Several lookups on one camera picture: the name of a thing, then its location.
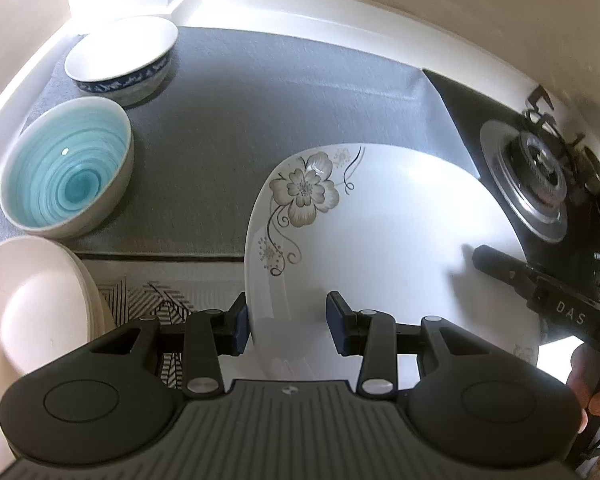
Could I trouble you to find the white bowl blue pattern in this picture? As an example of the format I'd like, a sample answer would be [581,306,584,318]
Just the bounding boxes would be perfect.
[65,16,178,106]

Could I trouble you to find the square white floral plate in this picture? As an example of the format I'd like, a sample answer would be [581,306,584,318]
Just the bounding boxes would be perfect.
[245,144,541,381]

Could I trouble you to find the black gas stove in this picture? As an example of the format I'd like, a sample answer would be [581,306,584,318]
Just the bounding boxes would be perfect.
[426,72,600,285]

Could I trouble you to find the person's right hand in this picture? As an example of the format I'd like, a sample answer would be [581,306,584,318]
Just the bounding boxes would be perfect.
[567,344,600,426]

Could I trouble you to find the gas burner ring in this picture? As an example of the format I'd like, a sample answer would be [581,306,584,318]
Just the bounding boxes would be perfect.
[478,118,570,244]

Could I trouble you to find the light blue glazed bowl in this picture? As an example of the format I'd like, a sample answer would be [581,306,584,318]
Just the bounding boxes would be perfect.
[0,96,134,240]

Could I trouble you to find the white patterned placemat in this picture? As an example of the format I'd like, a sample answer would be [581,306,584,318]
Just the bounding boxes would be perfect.
[82,257,251,391]

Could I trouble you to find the cream bowls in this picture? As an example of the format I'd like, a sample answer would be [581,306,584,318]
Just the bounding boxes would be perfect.
[0,236,114,402]

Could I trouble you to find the black pot support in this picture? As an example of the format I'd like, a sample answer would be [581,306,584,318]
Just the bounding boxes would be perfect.
[522,84,600,196]

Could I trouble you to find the grey felt mat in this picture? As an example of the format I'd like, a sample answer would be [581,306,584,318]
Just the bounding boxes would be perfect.
[0,24,481,261]

